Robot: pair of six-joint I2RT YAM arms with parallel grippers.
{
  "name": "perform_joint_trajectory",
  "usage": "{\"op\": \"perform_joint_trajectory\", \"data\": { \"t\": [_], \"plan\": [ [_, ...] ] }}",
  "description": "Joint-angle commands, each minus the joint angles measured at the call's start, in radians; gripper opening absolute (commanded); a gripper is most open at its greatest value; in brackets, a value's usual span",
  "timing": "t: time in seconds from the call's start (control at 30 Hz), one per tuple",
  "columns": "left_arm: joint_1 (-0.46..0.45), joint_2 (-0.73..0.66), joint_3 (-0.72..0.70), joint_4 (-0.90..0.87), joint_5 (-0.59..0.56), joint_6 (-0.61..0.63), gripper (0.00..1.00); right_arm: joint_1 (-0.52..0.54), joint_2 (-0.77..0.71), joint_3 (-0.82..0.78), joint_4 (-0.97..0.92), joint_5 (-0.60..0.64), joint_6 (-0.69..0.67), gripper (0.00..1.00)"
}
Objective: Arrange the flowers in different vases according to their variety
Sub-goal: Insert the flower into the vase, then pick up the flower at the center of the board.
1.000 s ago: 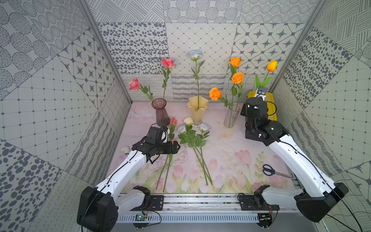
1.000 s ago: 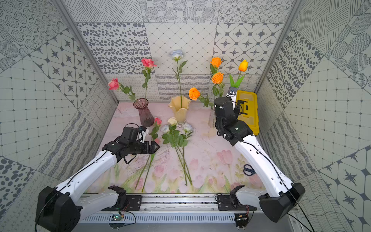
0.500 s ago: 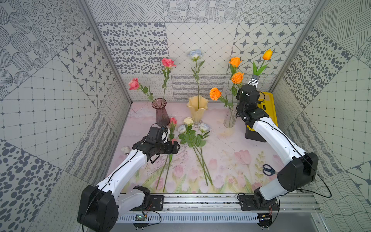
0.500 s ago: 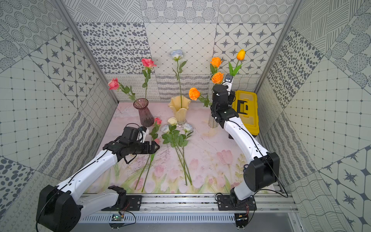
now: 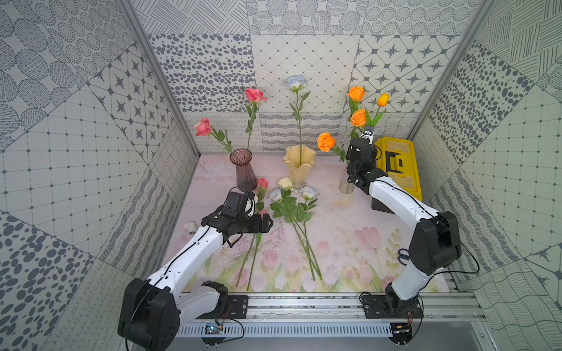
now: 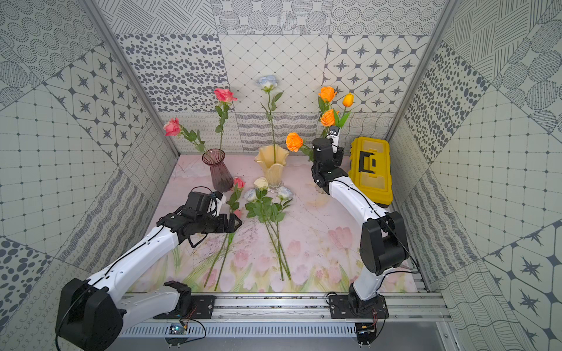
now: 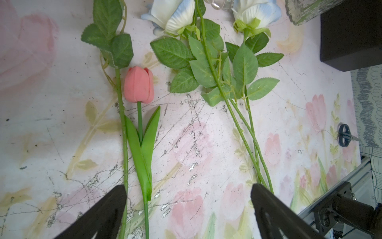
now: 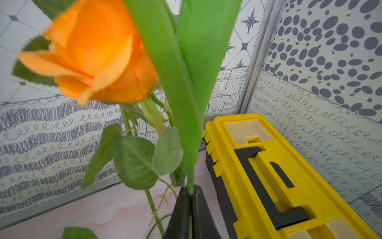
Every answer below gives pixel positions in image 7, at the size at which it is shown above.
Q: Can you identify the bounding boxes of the pink tulip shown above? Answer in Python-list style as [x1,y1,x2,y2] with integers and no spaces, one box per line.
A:
[124,66,161,239]

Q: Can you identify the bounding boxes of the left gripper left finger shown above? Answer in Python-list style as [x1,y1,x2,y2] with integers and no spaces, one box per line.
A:
[56,185,127,239]

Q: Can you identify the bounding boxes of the blue white rose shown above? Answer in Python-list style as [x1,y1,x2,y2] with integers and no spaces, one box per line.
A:
[228,1,283,191]
[141,1,272,189]

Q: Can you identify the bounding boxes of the cream ruffled glass vase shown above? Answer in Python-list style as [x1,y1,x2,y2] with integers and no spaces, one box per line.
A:
[205,0,234,11]

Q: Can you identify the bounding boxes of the clear glass vase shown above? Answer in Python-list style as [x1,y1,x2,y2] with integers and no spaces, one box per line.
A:
[285,0,344,26]

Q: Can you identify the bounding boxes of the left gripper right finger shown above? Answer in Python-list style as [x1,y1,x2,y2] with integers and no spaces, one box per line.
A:
[251,183,324,239]

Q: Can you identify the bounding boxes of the blue handled scissors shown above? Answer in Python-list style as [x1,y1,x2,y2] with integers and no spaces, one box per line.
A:
[338,123,360,148]

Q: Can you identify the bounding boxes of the yellow black toolbox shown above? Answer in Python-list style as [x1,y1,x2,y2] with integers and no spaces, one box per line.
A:
[320,1,382,72]

